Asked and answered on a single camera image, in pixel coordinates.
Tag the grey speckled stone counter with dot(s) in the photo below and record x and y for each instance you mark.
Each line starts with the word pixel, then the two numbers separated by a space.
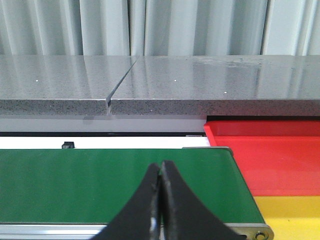
pixel 60 93

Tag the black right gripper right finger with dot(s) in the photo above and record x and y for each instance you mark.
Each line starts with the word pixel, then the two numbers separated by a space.
pixel 184 216

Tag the white pleated curtain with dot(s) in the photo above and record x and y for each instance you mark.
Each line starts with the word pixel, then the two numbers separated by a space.
pixel 160 27

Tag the aluminium conveyor frame rail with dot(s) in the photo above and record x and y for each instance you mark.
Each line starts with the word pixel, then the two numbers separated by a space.
pixel 86 231

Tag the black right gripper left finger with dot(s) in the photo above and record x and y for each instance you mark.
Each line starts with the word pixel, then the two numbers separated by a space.
pixel 140 218

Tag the small black sensor block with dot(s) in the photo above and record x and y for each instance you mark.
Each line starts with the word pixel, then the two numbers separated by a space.
pixel 68 145

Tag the yellow plastic tray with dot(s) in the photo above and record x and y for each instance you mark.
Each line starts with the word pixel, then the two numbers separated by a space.
pixel 291 217

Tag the red plastic tray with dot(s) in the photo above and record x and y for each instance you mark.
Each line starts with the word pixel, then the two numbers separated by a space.
pixel 275 157

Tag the green conveyor belt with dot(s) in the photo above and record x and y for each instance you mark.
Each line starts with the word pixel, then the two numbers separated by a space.
pixel 90 186

